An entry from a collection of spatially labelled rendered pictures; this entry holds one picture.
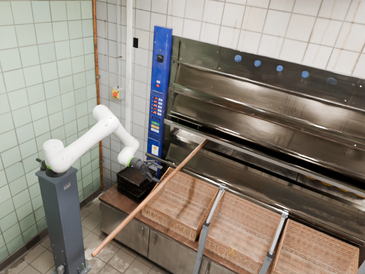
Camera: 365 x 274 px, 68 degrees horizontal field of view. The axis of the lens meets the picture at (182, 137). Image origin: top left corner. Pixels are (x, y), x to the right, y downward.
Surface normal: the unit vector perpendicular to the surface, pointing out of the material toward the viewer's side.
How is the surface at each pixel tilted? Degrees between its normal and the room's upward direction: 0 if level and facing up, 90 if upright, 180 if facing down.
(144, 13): 90
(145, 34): 90
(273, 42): 90
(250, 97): 70
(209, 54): 90
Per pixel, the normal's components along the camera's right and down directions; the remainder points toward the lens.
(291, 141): -0.41, 0.08
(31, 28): 0.87, 0.32
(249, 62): -0.48, 0.40
